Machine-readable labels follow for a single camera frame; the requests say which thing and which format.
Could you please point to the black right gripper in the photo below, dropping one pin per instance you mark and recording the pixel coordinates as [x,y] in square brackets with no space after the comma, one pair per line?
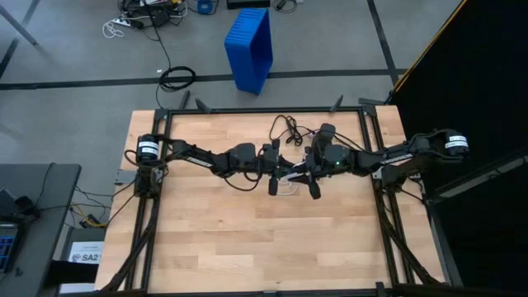
[338,161]

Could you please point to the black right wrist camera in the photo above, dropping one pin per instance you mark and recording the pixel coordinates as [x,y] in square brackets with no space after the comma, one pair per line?
[317,163]

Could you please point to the blue round object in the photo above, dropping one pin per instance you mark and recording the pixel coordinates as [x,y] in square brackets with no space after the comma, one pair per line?
[204,6]

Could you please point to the blue plastic bin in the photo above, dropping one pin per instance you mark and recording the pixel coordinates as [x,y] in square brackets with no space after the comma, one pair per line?
[249,45]

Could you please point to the grey metal bracket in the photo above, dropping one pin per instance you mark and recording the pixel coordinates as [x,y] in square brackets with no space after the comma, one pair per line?
[123,177]

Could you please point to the black floor equipment box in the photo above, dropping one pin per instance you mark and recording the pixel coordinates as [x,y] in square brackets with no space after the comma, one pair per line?
[158,16]

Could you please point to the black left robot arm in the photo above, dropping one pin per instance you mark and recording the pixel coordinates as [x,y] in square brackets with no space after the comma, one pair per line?
[198,158]

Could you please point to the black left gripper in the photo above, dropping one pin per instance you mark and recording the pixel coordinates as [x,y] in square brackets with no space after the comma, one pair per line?
[243,156]

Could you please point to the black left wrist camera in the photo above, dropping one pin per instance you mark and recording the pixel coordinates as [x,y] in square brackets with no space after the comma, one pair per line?
[270,154]

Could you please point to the black aluminium table frame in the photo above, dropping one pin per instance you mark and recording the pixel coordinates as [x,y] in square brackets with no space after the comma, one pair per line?
[264,110]

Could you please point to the white printed sign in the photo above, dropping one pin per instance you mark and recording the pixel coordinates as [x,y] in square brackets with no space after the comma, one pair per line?
[84,252]

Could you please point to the dark grey side table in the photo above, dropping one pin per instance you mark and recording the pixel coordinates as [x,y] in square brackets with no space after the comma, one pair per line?
[45,231]

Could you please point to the flat black floor box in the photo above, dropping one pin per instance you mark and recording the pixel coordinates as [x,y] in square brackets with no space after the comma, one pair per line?
[247,4]

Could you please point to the white floor power strip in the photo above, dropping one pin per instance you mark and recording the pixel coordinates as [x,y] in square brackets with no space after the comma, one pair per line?
[123,20]

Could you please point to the dark grey beam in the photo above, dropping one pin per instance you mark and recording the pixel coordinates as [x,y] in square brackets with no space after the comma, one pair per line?
[482,176]

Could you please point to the laptop with blue keys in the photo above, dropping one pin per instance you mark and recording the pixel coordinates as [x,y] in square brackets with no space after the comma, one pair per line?
[8,247]

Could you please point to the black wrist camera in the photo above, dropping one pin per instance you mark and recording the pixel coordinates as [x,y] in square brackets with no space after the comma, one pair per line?
[270,154]
[317,163]

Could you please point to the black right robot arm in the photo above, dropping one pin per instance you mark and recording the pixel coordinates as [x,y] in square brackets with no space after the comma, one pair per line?
[392,158]

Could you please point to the black power brick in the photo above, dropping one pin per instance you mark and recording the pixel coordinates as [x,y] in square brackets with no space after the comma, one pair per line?
[22,204]

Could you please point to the grey metal leg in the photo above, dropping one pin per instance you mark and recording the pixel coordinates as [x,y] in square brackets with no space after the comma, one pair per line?
[18,24]

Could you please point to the black curtain with yellow edge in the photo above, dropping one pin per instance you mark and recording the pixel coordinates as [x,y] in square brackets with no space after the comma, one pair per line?
[474,82]

